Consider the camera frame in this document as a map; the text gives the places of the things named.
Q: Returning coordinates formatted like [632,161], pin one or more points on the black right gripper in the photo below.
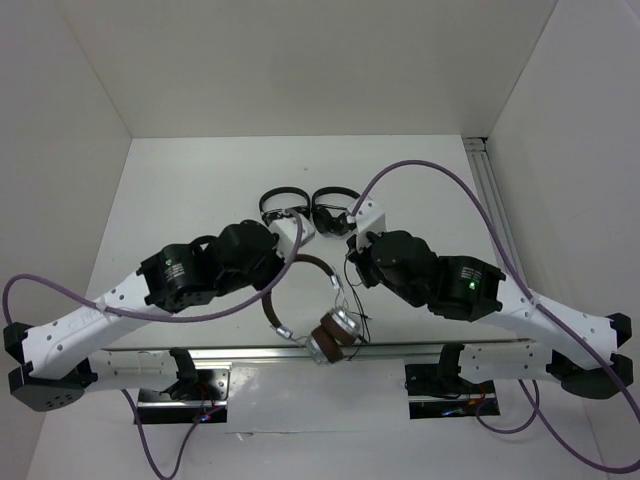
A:
[357,255]

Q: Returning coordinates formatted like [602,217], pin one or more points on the black headphones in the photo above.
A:
[274,204]
[329,219]

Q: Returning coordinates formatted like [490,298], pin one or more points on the aluminium table edge rail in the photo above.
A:
[408,352]

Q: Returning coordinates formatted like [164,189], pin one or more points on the brown silver headphones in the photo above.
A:
[337,328]

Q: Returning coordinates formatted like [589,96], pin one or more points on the black headphones right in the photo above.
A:
[329,219]

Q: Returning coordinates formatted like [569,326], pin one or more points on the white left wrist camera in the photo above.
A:
[286,230]

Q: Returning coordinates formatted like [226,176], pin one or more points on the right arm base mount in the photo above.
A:
[433,397]

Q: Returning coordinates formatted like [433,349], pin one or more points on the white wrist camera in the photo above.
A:
[368,217]
[286,230]

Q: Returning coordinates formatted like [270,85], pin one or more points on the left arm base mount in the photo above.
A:
[199,395]

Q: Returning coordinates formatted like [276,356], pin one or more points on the black headphones left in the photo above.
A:
[274,204]

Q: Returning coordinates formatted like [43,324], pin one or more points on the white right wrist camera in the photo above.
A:
[368,217]

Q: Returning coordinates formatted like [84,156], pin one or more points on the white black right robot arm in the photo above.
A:
[555,343]

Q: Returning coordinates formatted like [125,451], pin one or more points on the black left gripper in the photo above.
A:
[278,263]

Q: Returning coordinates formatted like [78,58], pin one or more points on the aluminium corner frame rail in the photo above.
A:
[491,199]

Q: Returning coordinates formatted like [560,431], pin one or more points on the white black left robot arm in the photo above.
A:
[61,361]

